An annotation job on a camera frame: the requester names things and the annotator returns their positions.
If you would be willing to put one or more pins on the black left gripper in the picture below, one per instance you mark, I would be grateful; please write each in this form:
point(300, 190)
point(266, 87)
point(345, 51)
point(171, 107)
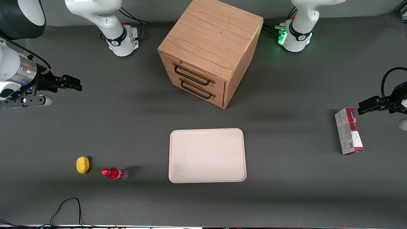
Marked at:
point(396, 101)

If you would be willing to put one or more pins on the yellow lemon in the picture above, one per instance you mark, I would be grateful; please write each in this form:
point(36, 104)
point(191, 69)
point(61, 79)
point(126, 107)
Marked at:
point(82, 165)

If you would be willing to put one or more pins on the beige plastic tray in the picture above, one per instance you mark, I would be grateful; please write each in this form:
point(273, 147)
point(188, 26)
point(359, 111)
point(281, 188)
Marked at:
point(207, 155)

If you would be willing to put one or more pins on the wooden drawer cabinet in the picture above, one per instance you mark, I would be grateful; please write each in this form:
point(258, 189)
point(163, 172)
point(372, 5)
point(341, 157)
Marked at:
point(210, 38)

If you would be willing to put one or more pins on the grey and red carton box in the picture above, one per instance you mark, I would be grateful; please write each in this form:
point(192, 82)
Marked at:
point(348, 131)

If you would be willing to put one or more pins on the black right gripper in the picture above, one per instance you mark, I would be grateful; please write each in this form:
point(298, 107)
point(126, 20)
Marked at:
point(44, 81)

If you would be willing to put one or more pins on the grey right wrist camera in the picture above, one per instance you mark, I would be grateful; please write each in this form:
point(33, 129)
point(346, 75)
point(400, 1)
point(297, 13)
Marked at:
point(27, 101)

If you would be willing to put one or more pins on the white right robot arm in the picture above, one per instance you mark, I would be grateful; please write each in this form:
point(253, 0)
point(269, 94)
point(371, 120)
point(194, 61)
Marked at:
point(105, 22)

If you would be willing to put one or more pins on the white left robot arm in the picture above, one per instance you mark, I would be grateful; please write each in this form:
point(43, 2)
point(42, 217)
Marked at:
point(302, 31)

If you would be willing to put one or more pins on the red coke bottle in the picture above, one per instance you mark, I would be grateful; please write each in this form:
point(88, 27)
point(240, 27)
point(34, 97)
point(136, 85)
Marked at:
point(115, 174)

